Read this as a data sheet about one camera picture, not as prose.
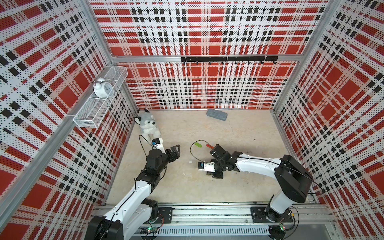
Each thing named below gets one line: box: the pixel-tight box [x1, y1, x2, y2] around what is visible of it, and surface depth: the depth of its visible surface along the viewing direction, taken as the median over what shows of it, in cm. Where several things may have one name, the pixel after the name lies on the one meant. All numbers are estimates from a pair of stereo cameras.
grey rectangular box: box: [206, 108, 228, 121], surface depth 117 cm
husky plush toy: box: [134, 108, 161, 142], surface depth 95 cm
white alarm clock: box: [93, 78, 114, 99], surface depth 72 cm
